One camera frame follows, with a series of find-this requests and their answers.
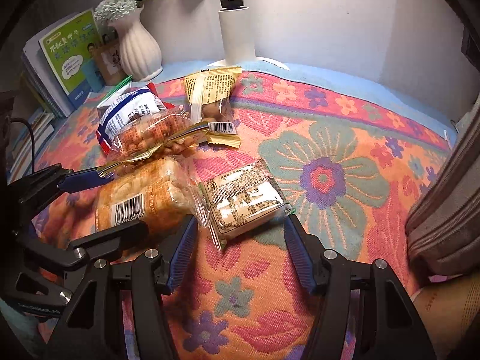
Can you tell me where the brown bread loaf pack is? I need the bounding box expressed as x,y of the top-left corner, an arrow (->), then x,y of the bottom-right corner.
95,157 -> 196,236

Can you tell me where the clear orange snack pack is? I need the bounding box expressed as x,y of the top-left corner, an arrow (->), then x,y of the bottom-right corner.
106,109 -> 192,162

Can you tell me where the blue white snack bag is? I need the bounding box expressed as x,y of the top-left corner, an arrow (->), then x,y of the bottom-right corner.
96,84 -> 174,155

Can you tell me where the clear label cake pack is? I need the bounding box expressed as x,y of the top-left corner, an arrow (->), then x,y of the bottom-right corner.
199,158 -> 295,252

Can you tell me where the yellow snack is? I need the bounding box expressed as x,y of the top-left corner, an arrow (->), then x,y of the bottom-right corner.
183,66 -> 242,149

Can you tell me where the left forearm green sleeve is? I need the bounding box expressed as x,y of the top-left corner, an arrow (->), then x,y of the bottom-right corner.
1,300 -> 45,359

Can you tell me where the flat lying books stack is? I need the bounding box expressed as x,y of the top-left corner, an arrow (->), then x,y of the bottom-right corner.
7,108 -> 55,183

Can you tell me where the cardboard box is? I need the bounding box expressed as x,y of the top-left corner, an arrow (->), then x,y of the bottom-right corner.
412,272 -> 479,359

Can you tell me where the green white snack packet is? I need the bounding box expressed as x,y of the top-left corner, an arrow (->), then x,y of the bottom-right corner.
97,76 -> 133,108

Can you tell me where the grey zip bag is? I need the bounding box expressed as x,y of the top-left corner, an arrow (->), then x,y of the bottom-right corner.
405,103 -> 479,275

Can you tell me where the upright books stack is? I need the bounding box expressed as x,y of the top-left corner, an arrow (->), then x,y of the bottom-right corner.
21,12 -> 86,119

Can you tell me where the brown pen holder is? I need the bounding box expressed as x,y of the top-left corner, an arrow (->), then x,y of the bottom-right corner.
92,39 -> 127,86

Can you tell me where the green cover book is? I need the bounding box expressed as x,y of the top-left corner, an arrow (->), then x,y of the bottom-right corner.
39,9 -> 105,110

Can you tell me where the white ribbed vase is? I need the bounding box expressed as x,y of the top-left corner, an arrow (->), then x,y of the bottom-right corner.
109,8 -> 163,81

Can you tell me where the floral orange table cloth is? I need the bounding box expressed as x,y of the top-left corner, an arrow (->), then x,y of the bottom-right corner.
34,72 -> 449,359

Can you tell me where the white desk lamp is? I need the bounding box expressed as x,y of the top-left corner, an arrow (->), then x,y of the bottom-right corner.
209,0 -> 290,71

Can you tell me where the black cable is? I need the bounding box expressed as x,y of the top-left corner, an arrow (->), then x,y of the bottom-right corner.
9,116 -> 37,175

